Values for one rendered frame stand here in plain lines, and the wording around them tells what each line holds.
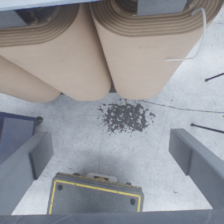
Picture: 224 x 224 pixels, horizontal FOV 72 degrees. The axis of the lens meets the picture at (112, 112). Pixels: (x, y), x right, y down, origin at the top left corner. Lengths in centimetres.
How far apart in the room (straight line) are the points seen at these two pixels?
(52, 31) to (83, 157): 123
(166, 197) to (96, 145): 78
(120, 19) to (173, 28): 16
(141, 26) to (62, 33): 25
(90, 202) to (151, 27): 117
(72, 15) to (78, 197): 115
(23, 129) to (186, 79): 163
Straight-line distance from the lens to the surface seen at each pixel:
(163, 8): 50
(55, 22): 62
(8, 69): 100
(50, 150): 17
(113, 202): 130
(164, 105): 157
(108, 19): 57
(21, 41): 64
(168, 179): 161
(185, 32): 56
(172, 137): 16
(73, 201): 136
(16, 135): 175
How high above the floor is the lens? 151
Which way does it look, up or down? 80 degrees down
